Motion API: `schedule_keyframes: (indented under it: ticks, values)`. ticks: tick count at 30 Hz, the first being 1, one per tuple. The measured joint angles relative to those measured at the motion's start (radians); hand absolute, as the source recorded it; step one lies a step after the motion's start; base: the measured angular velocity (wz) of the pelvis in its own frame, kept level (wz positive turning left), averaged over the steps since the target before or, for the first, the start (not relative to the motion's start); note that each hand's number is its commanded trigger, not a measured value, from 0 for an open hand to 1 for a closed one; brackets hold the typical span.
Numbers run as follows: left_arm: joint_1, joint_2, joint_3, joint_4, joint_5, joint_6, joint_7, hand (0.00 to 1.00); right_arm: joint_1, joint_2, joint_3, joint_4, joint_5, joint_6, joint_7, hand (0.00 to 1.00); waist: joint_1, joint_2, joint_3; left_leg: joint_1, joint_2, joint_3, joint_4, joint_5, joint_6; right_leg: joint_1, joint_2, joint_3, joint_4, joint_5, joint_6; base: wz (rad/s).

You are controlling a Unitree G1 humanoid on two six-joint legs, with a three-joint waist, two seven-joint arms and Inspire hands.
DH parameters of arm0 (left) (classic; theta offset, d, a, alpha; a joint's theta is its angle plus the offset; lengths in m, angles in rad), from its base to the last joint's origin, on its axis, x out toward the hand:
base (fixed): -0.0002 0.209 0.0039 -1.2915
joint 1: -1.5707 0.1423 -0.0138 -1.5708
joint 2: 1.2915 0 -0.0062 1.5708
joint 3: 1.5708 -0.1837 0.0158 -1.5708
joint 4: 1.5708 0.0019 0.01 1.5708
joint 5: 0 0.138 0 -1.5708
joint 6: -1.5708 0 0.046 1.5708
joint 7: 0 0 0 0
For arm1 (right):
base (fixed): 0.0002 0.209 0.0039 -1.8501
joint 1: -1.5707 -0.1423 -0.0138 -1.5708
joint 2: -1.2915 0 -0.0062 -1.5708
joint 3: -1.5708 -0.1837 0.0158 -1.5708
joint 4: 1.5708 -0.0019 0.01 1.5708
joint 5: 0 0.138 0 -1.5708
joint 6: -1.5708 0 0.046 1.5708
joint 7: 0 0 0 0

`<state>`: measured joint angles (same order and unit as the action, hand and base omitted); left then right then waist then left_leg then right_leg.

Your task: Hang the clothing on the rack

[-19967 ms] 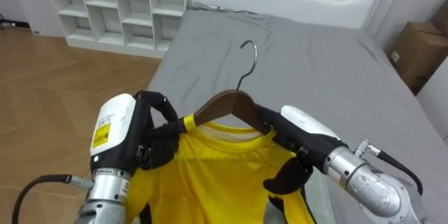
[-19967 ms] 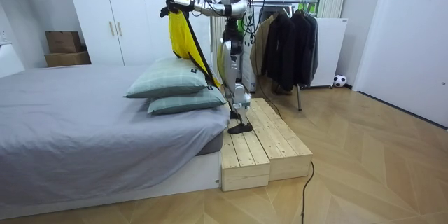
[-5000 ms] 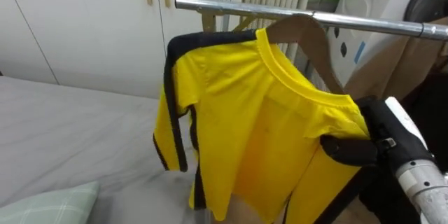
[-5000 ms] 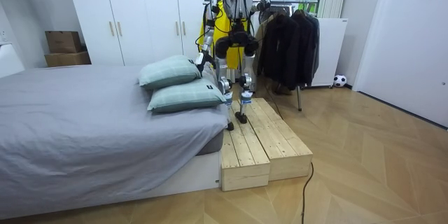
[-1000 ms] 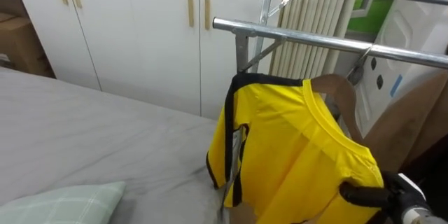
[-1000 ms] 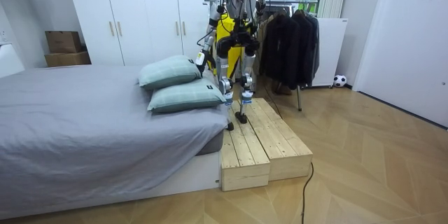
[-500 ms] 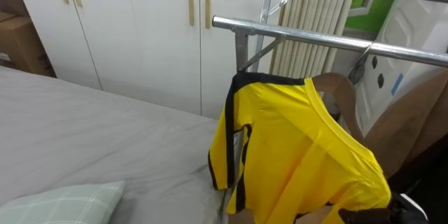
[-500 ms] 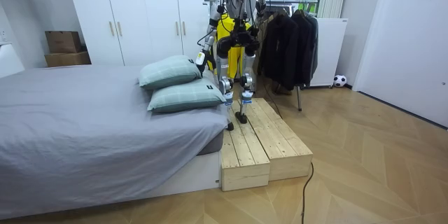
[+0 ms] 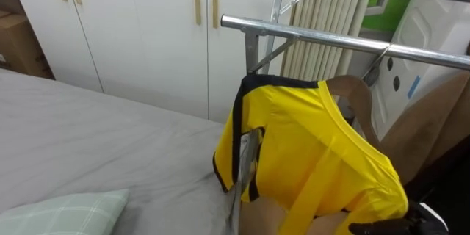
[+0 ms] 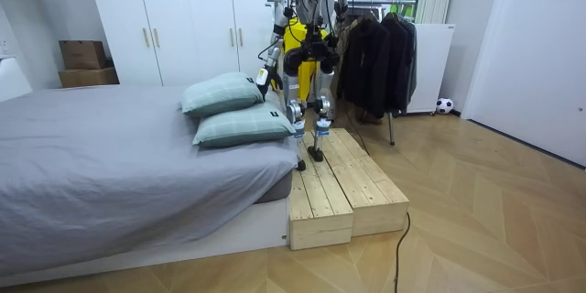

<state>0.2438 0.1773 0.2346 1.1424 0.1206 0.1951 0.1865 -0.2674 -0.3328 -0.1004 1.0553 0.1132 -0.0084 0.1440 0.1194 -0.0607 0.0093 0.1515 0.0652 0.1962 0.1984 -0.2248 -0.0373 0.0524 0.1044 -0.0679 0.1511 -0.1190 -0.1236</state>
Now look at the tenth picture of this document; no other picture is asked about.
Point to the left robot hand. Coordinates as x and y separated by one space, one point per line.
263 78

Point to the black jacket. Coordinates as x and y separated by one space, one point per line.
403 64
364 64

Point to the soccer ball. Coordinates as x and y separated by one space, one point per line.
444 105

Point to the robot legs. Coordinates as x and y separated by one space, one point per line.
291 87

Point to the metal clothes rack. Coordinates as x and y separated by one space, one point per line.
392 128

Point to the wooden step platform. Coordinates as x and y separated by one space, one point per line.
371 187
318 201

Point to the yellow garment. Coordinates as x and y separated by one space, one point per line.
306 73

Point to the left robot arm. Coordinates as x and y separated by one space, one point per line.
276 39

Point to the cardboard box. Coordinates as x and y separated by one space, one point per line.
82 54
88 78

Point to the white wardrobe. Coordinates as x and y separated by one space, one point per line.
183 18

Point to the white door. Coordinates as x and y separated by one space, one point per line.
526 55

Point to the green checked pillow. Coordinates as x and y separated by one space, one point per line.
242 126
220 94

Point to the grey bed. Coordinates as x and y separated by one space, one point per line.
114 155

